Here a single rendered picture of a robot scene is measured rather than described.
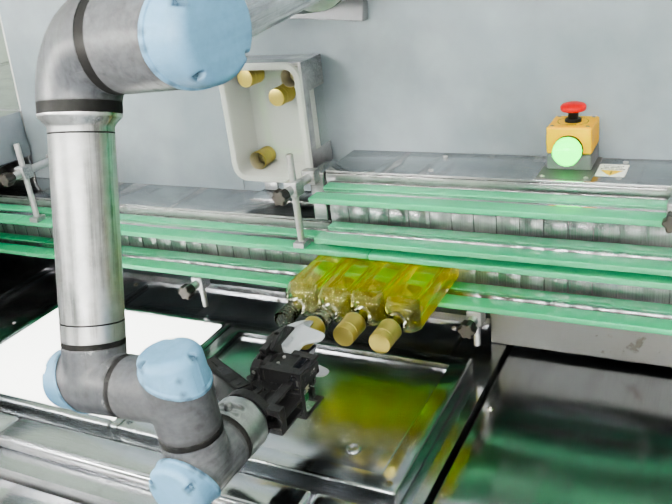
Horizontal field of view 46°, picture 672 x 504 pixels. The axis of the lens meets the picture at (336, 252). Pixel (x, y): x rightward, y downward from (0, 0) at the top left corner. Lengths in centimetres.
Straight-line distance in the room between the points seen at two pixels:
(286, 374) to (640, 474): 49
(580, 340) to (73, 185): 84
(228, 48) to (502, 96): 64
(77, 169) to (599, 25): 81
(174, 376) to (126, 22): 37
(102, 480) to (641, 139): 98
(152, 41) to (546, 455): 77
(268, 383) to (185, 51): 46
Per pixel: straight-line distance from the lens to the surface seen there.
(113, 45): 86
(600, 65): 133
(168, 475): 91
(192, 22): 82
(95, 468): 125
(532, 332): 138
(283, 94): 147
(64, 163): 93
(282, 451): 116
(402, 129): 145
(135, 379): 91
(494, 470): 116
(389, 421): 119
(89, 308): 94
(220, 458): 93
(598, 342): 136
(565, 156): 127
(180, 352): 87
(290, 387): 104
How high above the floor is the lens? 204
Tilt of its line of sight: 53 degrees down
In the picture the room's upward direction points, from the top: 133 degrees counter-clockwise
